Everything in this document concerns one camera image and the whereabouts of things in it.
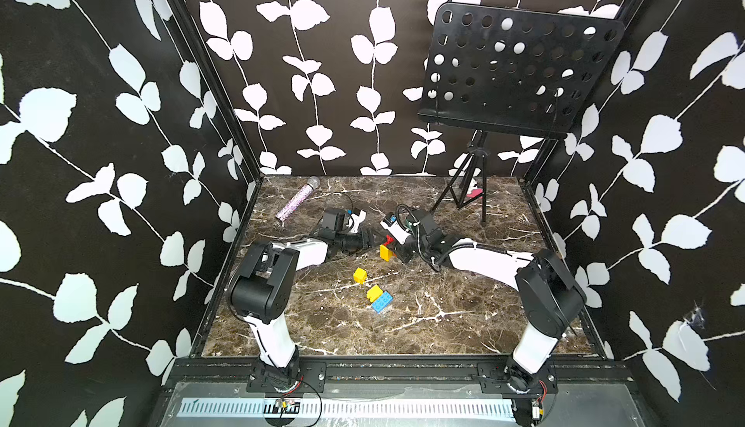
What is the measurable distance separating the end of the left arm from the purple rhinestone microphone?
1.08ft

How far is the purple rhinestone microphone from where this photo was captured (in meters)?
1.07

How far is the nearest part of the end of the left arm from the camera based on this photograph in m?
0.83

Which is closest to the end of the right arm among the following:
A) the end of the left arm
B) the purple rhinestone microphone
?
the end of the left arm

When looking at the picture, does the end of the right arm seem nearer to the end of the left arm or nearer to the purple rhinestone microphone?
the end of the left arm
